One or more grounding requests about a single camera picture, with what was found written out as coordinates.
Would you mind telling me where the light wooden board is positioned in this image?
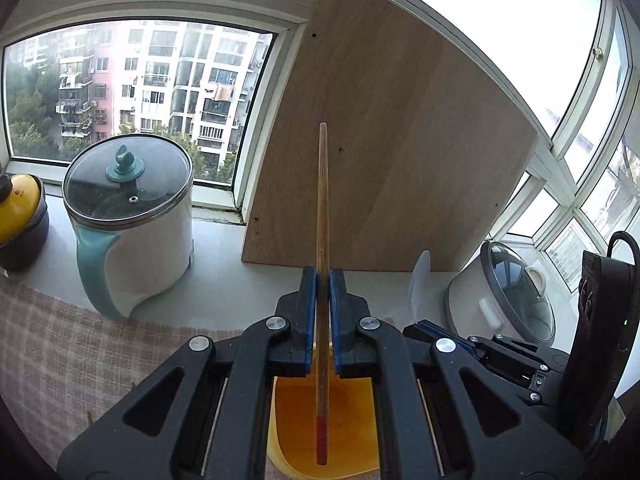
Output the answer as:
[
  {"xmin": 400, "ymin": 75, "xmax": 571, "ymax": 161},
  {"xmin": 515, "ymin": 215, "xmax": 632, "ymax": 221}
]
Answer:
[{"xmin": 241, "ymin": 0, "xmax": 539, "ymax": 273}]

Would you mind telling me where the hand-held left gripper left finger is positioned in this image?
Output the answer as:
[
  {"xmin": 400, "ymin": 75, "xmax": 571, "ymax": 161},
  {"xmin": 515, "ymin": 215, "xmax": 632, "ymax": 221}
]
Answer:
[{"xmin": 56, "ymin": 266, "xmax": 318, "ymax": 480}]

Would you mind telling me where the white plastic rice paddle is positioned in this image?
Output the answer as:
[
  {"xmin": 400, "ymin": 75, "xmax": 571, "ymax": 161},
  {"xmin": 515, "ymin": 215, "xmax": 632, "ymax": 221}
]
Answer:
[{"xmin": 407, "ymin": 250, "xmax": 432, "ymax": 328}]

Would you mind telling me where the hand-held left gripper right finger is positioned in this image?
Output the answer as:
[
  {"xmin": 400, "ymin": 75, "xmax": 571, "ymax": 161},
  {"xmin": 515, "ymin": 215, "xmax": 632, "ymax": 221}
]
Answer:
[{"xmin": 329, "ymin": 268, "xmax": 586, "ymax": 480}]

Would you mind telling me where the pink plaid cloth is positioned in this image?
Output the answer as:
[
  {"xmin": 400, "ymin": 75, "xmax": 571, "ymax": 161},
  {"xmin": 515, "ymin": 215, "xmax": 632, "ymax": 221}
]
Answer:
[{"xmin": 0, "ymin": 277, "xmax": 281, "ymax": 471}]

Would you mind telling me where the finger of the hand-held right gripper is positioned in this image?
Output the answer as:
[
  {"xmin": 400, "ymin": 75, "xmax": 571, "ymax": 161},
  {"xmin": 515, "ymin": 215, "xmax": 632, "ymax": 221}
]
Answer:
[
  {"xmin": 480, "ymin": 357, "xmax": 548, "ymax": 406},
  {"xmin": 403, "ymin": 320, "xmax": 568, "ymax": 376}
]

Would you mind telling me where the yellow clay pot lid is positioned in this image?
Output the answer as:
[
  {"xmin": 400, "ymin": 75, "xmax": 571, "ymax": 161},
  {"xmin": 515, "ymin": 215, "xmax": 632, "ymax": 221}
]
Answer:
[{"xmin": 0, "ymin": 173, "xmax": 44, "ymax": 247}]

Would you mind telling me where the white cooker pot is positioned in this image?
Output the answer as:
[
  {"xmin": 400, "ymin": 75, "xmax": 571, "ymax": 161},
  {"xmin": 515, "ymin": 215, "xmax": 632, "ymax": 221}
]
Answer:
[{"xmin": 446, "ymin": 240, "xmax": 573, "ymax": 356}]

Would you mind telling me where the brown wooden chopstick red end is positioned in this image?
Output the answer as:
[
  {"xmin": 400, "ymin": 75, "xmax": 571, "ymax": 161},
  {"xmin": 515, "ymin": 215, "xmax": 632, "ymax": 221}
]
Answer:
[{"xmin": 315, "ymin": 122, "xmax": 331, "ymax": 466}]

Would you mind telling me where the glass lid teal knob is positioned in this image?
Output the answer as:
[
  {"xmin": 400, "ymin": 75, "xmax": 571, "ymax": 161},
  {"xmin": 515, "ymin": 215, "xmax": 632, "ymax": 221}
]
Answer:
[{"xmin": 62, "ymin": 135, "xmax": 193, "ymax": 231}]

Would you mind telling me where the black clay pot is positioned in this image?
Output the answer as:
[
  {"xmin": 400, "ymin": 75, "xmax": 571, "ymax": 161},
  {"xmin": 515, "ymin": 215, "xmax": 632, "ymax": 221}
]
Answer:
[{"xmin": 0, "ymin": 195, "xmax": 50, "ymax": 273}]

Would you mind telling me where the white electric pot teal handle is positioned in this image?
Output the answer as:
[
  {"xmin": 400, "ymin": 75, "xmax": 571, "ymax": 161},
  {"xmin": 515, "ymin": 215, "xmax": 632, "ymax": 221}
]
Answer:
[{"xmin": 62, "ymin": 135, "xmax": 196, "ymax": 323}]

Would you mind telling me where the white framed corner window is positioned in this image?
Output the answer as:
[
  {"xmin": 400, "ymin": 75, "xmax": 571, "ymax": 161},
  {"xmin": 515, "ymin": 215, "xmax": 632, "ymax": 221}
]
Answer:
[{"xmin": 350, "ymin": 0, "xmax": 640, "ymax": 296}]

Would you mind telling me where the yellow plastic utensil holder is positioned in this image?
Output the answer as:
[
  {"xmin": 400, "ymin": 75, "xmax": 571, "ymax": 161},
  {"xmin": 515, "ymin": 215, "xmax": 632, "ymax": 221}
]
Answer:
[{"xmin": 266, "ymin": 342, "xmax": 383, "ymax": 478}]

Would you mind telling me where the glass lid white knob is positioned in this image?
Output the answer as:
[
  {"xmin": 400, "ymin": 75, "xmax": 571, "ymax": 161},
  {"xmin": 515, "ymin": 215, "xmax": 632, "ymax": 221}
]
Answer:
[{"xmin": 481, "ymin": 240, "xmax": 557, "ymax": 345}]

